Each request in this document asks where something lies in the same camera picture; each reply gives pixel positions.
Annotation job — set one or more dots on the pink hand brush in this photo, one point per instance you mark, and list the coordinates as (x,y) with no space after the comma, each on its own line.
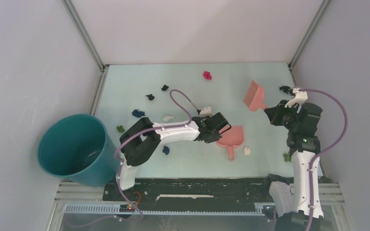
(254,98)

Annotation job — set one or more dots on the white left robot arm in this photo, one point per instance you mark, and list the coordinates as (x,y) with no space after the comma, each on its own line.
(140,141)

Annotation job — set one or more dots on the magenta paper scrap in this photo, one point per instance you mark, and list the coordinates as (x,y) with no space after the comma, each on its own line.
(207,75)

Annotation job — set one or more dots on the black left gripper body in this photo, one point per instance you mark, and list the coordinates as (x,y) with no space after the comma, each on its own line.
(214,136)

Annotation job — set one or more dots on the green paper scrap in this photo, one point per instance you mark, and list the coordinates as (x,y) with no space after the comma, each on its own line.
(120,129)
(287,157)

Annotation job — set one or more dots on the aluminium corner post right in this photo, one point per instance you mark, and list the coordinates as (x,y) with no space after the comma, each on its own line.
(310,31)

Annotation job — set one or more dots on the dark blue paper scrap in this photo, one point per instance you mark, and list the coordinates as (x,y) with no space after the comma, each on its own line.
(138,113)

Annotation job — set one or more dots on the aluminium corner post left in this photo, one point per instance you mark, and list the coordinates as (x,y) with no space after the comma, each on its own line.
(103,68)

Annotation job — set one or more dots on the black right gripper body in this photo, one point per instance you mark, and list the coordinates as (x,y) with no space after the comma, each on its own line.
(285,116)

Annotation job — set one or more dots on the black paper scrap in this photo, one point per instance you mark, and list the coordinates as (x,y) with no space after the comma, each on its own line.
(286,90)
(150,97)
(164,88)

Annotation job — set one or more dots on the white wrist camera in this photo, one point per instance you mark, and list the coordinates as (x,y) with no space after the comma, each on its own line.
(299,98)
(206,111)

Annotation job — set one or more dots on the pink dustpan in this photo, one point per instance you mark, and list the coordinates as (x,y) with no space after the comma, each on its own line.
(231,138)

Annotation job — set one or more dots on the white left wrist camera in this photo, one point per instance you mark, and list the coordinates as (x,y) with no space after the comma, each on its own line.
(206,111)

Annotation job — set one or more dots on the white cable duct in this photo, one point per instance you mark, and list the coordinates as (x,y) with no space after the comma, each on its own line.
(122,209)

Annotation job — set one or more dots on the teal plastic bucket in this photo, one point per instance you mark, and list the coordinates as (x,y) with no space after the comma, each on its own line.
(78,148)

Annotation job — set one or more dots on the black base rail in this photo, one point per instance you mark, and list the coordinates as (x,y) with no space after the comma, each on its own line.
(239,194)

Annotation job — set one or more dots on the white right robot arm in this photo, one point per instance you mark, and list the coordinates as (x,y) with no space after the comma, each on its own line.
(298,209)

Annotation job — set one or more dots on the aluminium corner post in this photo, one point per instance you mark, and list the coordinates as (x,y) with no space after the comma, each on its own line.
(103,68)
(310,31)

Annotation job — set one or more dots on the white paper scrap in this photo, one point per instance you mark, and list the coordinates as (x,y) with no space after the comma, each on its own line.
(247,151)
(167,118)

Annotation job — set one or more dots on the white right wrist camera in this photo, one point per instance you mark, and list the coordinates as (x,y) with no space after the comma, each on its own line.
(299,98)

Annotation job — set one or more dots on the dark blue scrap near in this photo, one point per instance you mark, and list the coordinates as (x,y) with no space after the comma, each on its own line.
(166,150)

